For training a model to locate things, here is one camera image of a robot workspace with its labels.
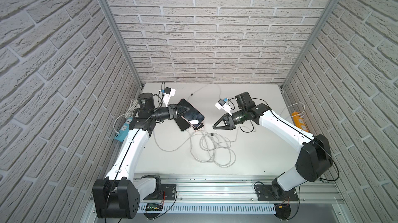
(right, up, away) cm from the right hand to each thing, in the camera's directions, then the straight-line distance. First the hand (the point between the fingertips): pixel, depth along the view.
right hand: (212, 131), depth 71 cm
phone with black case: (-9, +8, -1) cm, 12 cm away
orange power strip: (+59, +1, +30) cm, 66 cm away
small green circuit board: (-28, -36, +1) cm, 46 cm away
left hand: (-12, +12, -1) cm, 16 cm away
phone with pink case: (-7, -3, +24) cm, 25 cm away
